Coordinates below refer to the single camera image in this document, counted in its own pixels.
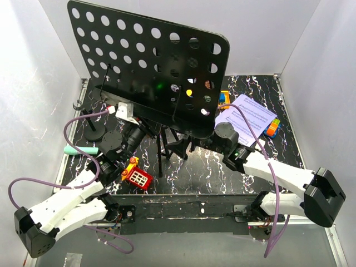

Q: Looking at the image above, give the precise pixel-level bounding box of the yellow toy brick tray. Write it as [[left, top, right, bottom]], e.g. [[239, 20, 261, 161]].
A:
[[218, 90, 230, 110]]

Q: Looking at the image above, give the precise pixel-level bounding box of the red yellow toy brick house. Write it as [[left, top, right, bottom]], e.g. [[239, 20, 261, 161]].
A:
[[121, 157, 153, 191]]

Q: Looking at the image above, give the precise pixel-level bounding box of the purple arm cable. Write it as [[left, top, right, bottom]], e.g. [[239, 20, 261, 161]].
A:
[[7, 107, 135, 254], [216, 104, 290, 258]]

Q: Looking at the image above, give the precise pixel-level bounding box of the black music stand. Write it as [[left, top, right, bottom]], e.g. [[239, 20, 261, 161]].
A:
[[67, 0, 231, 179]]

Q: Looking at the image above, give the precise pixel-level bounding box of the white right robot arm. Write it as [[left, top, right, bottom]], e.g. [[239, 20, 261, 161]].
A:
[[166, 122, 346, 228]]

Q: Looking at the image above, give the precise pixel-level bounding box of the orange blue toy brick stack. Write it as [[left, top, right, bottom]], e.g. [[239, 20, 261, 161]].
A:
[[263, 118, 281, 139]]

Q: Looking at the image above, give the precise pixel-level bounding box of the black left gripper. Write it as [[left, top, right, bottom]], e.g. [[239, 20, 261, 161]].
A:
[[123, 115, 167, 164]]

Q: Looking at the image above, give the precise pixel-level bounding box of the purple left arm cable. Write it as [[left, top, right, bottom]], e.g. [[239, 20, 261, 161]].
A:
[[7, 107, 135, 254]]

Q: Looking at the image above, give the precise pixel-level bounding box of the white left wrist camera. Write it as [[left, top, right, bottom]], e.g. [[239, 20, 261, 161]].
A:
[[106, 102, 139, 125]]

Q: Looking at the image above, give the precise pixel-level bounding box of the black microphone desk stand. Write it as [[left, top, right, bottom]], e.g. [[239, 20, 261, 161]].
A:
[[72, 100, 107, 142]]

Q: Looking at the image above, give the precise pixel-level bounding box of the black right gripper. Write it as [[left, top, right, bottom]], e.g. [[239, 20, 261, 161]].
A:
[[165, 119, 227, 159]]

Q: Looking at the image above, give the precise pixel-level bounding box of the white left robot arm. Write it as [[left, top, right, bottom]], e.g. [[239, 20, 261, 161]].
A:
[[14, 123, 149, 258]]

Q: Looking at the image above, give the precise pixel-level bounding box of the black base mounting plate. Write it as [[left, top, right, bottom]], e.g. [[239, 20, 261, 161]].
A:
[[110, 194, 257, 235]]

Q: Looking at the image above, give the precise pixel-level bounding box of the mint green toy microphone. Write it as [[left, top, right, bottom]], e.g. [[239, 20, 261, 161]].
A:
[[63, 145, 99, 156]]

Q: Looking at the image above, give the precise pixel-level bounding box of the sheet music page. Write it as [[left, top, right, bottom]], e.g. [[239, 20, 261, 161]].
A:
[[215, 107, 268, 146], [233, 95, 277, 132]]

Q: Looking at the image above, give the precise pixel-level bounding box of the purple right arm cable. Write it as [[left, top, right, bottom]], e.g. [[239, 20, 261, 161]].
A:
[[216, 104, 290, 258]]

